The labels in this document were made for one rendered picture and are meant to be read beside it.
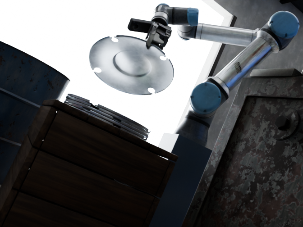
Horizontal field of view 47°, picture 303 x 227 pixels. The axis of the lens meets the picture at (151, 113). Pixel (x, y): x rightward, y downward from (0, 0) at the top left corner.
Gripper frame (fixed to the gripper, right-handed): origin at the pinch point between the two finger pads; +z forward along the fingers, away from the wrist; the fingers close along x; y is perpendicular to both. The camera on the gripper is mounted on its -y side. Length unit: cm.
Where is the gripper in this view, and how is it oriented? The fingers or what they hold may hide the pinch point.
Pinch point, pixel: (146, 45)
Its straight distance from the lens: 127.6
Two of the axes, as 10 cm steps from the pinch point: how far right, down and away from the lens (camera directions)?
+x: -4.3, 6.7, 6.0
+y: 8.9, 4.2, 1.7
